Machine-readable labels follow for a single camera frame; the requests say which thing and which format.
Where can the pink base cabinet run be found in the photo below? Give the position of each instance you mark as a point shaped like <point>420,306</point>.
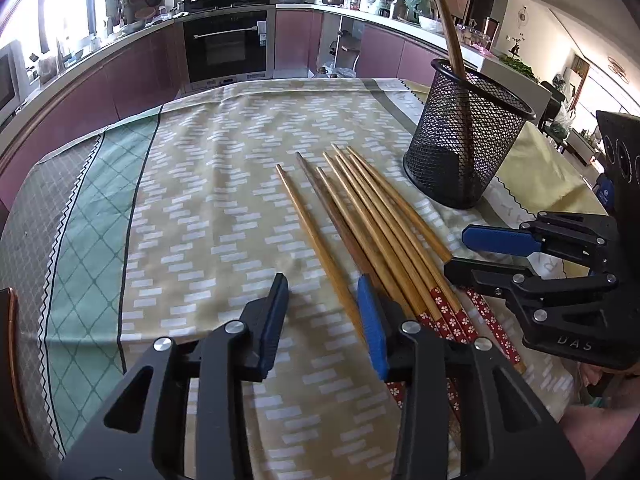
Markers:
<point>125,85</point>
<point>295,35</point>

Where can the black mesh utensil holder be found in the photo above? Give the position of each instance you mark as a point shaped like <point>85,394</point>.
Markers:
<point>465,160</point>

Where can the green potted plant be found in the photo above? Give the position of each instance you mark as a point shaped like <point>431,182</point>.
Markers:
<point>520,67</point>

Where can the dark brown single chopstick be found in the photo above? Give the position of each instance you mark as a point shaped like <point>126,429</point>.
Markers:
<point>442,20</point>
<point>454,35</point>

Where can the kitchen window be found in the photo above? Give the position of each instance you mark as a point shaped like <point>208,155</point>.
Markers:
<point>65,5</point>

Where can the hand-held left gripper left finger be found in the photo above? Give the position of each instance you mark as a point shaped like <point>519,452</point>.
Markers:
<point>272,320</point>

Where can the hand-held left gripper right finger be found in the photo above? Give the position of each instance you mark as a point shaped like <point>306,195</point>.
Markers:
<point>372,330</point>

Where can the steel thermos bottle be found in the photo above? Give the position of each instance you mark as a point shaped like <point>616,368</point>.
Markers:
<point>397,7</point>

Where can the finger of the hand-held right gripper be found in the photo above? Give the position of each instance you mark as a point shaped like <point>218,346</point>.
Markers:
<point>480,275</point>
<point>500,240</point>

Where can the wooden chair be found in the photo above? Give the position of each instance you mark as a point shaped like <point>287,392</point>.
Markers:
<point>7,360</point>

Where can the clear plastic container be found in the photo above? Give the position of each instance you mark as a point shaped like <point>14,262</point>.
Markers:
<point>475,37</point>

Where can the set of wooden chopsticks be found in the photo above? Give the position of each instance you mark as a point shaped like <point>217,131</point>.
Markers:
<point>370,230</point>

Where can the person's right forearm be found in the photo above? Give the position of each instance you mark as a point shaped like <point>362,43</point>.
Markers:
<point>600,435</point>

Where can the patterned green yellow tablecloth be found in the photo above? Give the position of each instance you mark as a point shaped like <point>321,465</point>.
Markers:
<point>210,220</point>

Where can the white toaster oven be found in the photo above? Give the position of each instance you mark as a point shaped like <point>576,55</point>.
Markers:
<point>10,80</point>

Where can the green plastic bag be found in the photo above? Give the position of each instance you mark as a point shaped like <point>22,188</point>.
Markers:
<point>415,2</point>

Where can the black built-in oven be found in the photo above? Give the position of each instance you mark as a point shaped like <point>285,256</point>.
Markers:
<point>225,45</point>

